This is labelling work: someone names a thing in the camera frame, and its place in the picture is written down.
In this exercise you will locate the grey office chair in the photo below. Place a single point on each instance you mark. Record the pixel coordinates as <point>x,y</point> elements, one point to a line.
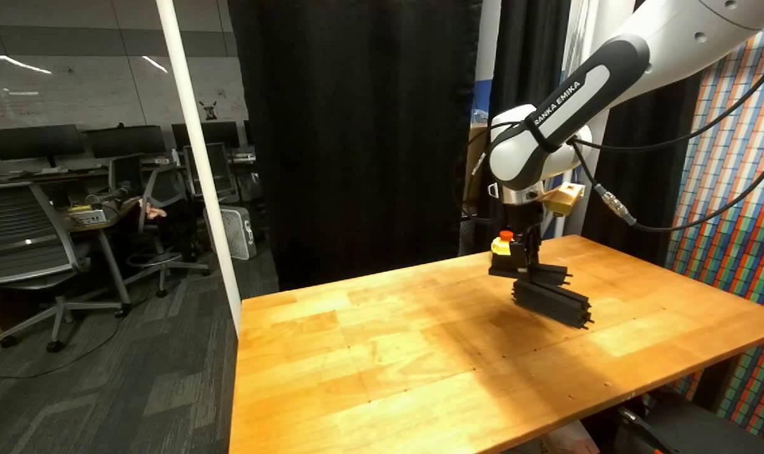
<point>40,256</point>

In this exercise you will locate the long black track piece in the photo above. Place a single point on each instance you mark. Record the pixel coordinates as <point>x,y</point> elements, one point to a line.
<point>563,307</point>

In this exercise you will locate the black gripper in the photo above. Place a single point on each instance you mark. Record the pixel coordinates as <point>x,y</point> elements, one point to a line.
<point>525,222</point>

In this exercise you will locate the wooden table black legs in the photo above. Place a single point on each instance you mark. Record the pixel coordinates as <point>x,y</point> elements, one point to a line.
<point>437,360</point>

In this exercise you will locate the black curtain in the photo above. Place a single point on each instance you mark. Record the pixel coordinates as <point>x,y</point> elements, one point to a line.
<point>359,111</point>

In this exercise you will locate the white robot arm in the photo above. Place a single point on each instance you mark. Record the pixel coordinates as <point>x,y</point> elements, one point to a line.
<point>660,43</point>

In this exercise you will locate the white vertical pole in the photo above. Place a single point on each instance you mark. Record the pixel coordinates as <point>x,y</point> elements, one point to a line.
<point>190,115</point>

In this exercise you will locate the short black track piece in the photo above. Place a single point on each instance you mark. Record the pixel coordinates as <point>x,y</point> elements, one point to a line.
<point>549,274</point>

